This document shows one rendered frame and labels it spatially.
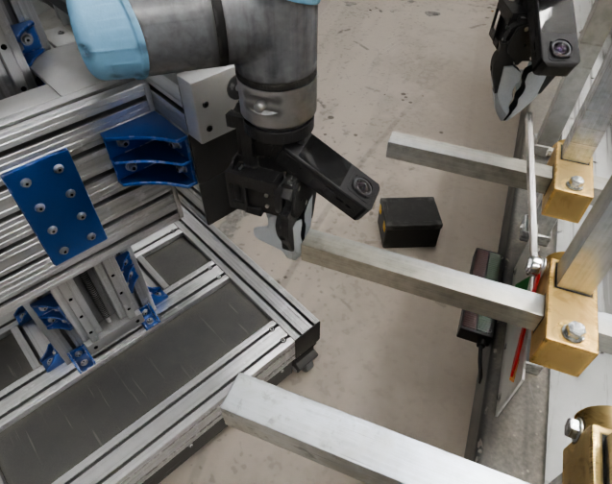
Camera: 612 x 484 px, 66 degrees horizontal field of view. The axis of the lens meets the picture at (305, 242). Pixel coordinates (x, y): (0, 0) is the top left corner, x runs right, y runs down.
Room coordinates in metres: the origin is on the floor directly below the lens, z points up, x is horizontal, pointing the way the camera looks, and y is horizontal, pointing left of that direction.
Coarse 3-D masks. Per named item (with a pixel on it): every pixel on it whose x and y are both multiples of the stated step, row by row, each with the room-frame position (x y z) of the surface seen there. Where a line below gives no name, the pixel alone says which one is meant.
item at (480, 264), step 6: (480, 252) 0.52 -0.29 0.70; (486, 252) 0.52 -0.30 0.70; (480, 258) 0.50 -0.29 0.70; (486, 258) 0.50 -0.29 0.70; (480, 264) 0.49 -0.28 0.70; (486, 264) 0.49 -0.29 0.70; (474, 270) 0.48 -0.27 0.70; (480, 270) 0.48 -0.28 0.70; (480, 276) 0.46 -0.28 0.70; (468, 312) 0.40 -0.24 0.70; (468, 318) 0.39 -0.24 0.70; (474, 318) 0.39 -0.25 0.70; (462, 324) 0.38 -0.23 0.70; (468, 324) 0.38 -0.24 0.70; (474, 324) 0.38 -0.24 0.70
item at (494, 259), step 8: (496, 256) 0.50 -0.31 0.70; (488, 264) 0.49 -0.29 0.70; (496, 264) 0.49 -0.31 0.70; (488, 272) 0.47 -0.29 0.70; (496, 272) 0.47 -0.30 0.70; (496, 280) 0.45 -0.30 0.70; (480, 320) 0.38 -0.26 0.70; (488, 320) 0.38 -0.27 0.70; (480, 328) 0.37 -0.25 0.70; (488, 328) 0.37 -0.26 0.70
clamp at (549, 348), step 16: (560, 256) 0.36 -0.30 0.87; (544, 272) 0.35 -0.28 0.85; (544, 288) 0.32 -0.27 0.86; (560, 288) 0.31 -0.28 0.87; (560, 304) 0.29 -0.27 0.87; (576, 304) 0.29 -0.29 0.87; (592, 304) 0.29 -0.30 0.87; (544, 320) 0.28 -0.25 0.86; (560, 320) 0.27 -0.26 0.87; (576, 320) 0.27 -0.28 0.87; (592, 320) 0.27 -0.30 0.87; (544, 336) 0.25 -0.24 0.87; (560, 336) 0.25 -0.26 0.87; (592, 336) 0.25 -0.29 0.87; (544, 352) 0.25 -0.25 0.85; (560, 352) 0.24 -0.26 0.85; (576, 352) 0.24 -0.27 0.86; (592, 352) 0.23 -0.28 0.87; (560, 368) 0.24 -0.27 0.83; (576, 368) 0.23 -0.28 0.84
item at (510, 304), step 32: (320, 256) 0.38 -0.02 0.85; (352, 256) 0.37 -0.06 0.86; (384, 256) 0.37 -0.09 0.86; (416, 288) 0.33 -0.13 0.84; (448, 288) 0.32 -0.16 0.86; (480, 288) 0.32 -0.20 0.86; (512, 288) 0.32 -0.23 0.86; (512, 320) 0.29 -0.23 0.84; (608, 320) 0.28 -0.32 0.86; (608, 352) 0.25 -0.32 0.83
